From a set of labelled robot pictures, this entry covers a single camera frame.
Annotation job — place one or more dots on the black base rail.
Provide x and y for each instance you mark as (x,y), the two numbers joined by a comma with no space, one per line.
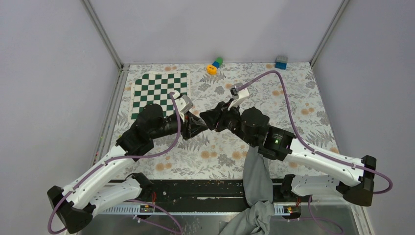
(191,196)

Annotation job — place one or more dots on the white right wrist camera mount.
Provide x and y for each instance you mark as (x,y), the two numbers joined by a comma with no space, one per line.
(238,95)

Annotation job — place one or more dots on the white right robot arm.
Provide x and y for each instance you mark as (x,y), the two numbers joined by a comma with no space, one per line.
(347,177)

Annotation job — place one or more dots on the green white chessboard mat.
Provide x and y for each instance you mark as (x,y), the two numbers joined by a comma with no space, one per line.
(154,88)

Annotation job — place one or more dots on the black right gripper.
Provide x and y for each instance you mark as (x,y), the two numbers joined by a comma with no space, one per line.
(211,117)

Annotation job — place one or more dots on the blue grey toy block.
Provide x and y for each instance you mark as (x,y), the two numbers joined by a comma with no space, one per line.
(281,62)

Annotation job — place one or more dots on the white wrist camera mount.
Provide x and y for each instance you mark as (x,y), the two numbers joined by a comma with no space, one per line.
(238,95)
(182,101)

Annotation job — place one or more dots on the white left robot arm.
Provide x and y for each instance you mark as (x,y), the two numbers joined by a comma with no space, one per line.
(78,203)

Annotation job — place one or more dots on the yellow blue green toy blocks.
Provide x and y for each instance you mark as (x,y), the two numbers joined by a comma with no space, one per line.
(213,68)

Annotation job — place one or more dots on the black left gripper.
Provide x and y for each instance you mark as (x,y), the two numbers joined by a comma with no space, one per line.
(192,126)

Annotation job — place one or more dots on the floral tablecloth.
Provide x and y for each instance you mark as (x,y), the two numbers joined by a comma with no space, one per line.
(212,155)

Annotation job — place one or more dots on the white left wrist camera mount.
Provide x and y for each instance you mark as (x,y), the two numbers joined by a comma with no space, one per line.
(182,101)

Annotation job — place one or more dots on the grey sleeved forearm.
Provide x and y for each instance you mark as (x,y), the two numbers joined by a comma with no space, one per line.
(258,189)

